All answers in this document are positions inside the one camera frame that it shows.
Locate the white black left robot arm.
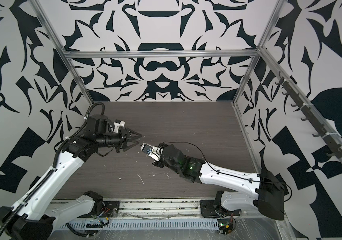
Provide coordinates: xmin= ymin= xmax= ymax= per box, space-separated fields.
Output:
xmin=0 ymin=103 xmax=142 ymax=240

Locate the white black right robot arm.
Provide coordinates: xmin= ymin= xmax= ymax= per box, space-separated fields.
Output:
xmin=141 ymin=143 xmax=289 ymax=221

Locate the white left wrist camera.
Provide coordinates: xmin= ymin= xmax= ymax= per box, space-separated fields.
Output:
xmin=113 ymin=120 xmax=125 ymax=133

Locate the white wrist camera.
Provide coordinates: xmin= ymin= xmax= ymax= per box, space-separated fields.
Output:
xmin=140 ymin=143 xmax=159 ymax=159
xmin=113 ymin=120 xmax=125 ymax=133

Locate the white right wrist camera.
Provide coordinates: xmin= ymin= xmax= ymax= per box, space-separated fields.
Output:
xmin=140 ymin=143 xmax=159 ymax=159

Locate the black corrugated cable conduit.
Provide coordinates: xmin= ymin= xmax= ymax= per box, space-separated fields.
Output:
xmin=52 ymin=102 xmax=106 ymax=169

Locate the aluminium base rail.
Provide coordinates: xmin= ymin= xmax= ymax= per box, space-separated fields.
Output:
xmin=50 ymin=197 xmax=280 ymax=221

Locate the white slotted cable duct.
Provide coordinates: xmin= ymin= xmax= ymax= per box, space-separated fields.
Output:
xmin=69 ymin=219 xmax=220 ymax=231

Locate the grey wall hook rack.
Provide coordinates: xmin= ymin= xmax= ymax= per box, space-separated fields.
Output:
xmin=277 ymin=76 xmax=342 ymax=159

